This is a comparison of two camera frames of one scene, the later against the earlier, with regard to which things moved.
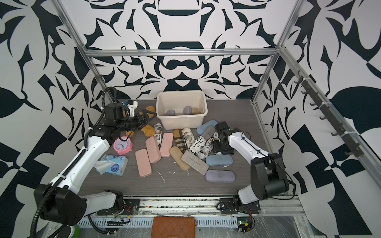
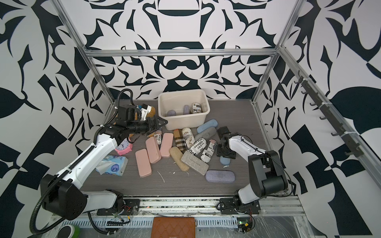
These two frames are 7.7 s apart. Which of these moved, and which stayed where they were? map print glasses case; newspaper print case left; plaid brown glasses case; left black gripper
Moved: left black gripper
Stayed: newspaper print case left; map print glasses case; plaid brown glasses case
